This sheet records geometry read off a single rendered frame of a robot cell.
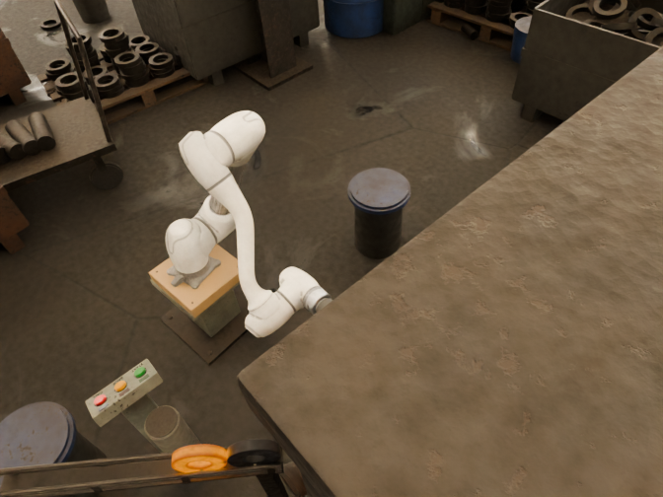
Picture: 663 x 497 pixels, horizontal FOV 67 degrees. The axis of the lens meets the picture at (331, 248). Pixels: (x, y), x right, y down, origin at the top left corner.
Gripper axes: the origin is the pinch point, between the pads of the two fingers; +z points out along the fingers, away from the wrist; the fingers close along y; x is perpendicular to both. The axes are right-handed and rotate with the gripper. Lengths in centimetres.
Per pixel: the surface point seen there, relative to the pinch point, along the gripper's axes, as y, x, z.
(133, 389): 65, -9, -46
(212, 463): 58, -3, -2
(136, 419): 70, -28, -49
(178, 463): 65, 2, -7
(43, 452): 100, -26, -60
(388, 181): -85, -25, -73
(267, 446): 43.4, 1.5, 6.7
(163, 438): 66, -21, -31
